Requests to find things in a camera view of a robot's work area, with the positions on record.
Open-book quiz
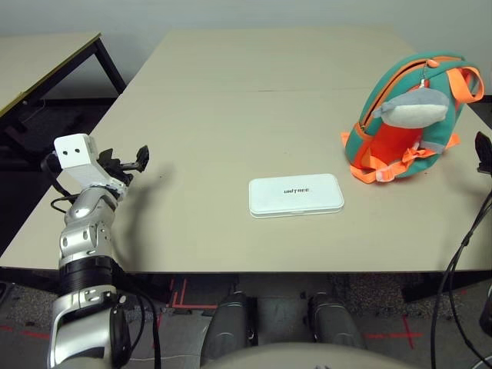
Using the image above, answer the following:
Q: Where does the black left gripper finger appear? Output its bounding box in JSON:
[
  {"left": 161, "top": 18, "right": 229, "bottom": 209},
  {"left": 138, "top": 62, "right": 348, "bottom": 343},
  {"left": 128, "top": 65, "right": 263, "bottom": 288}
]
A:
[
  {"left": 98, "top": 147, "right": 121, "bottom": 171},
  {"left": 134, "top": 145, "right": 151, "bottom": 173}
]

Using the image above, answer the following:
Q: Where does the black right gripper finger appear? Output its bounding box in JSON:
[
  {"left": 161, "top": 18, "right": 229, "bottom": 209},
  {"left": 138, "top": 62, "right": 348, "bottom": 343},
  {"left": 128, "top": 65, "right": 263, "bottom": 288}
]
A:
[{"left": 474, "top": 131, "right": 492, "bottom": 167}]

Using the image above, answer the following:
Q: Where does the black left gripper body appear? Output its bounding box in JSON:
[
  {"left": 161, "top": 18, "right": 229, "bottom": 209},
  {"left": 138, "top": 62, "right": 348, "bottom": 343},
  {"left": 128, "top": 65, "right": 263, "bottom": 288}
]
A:
[{"left": 105, "top": 159, "right": 136, "bottom": 188}]

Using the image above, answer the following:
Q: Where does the teal and orange backpack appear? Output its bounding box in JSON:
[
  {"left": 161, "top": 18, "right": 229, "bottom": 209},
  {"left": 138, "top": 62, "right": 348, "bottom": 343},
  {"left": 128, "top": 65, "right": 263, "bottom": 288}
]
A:
[{"left": 341, "top": 52, "right": 486, "bottom": 185}]

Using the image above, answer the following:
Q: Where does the white plastic pencil case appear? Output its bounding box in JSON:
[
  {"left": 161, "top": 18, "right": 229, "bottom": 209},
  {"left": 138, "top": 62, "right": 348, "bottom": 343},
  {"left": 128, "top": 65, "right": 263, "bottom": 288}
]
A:
[{"left": 248, "top": 173, "right": 346, "bottom": 220}]

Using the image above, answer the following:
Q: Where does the black floor mat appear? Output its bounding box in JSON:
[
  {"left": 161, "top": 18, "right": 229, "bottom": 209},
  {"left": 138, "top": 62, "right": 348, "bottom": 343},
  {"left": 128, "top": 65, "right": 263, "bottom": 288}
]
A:
[{"left": 17, "top": 105, "right": 91, "bottom": 153}]

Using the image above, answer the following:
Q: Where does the grey plush whale charm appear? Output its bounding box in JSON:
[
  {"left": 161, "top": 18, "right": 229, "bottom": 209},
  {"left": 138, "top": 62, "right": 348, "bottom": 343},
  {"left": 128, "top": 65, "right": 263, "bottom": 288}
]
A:
[{"left": 371, "top": 87, "right": 450, "bottom": 128}]

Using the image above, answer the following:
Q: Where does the black table base bar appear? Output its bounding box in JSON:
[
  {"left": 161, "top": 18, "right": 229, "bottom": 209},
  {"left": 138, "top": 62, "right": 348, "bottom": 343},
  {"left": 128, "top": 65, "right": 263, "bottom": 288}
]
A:
[{"left": 399, "top": 273, "right": 453, "bottom": 303}]

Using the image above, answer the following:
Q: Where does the orange floor tape corner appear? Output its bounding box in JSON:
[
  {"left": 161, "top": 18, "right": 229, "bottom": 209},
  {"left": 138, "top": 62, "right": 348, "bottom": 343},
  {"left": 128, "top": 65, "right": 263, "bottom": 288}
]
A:
[{"left": 168, "top": 278, "right": 216, "bottom": 309}]

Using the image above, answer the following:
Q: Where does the red floor tape cross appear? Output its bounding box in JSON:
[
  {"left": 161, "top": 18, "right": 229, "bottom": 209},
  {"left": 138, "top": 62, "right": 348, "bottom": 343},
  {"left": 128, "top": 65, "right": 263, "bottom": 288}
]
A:
[{"left": 364, "top": 314, "right": 424, "bottom": 349}]

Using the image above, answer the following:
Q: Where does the dark grey robot right leg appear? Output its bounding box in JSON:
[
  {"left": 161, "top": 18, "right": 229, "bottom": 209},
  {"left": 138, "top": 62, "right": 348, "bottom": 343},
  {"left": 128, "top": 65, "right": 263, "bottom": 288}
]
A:
[{"left": 307, "top": 291, "right": 366, "bottom": 351}]

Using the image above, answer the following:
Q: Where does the beige robot torso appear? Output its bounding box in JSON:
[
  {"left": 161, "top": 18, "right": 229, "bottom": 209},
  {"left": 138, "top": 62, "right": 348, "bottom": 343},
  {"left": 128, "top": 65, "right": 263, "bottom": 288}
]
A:
[{"left": 199, "top": 341, "right": 435, "bottom": 369}]

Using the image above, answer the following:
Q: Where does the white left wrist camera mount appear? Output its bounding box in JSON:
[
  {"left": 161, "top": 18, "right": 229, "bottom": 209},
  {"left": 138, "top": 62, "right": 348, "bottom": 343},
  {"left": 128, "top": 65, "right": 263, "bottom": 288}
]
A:
[{"left": 53, "top": 133, "right": 128, "bottom": 201}]

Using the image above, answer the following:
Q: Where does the black flat camera cable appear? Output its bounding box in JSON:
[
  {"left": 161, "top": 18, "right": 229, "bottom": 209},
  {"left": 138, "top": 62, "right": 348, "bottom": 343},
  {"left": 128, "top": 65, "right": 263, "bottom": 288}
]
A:
[{"left": 40, "top": 151, "right": 78, "bottom": 213}]

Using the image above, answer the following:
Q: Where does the black hanging cable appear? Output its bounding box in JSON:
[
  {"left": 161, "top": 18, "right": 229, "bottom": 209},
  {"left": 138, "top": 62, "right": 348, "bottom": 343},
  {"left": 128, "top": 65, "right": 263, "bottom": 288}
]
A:
[
  {"left": 447, "top": 230, "right": 486, "bottom": 369},
  {"left": 429, "top": 190, "right": 492, "bottom": 369}
]

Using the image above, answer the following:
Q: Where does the beige side table black frame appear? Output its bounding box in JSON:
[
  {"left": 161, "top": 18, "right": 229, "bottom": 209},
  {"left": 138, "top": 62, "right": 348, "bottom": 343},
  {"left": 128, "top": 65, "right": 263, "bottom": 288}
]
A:
[{"left": 0, "top": 32, "right": 128, "bottom": 155}]

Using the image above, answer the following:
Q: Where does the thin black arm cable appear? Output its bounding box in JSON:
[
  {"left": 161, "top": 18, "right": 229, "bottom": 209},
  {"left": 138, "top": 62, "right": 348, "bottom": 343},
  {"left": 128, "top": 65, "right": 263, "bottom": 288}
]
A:
[{"left": 113, "top": 286, "right": 162, "bottom": 369}]

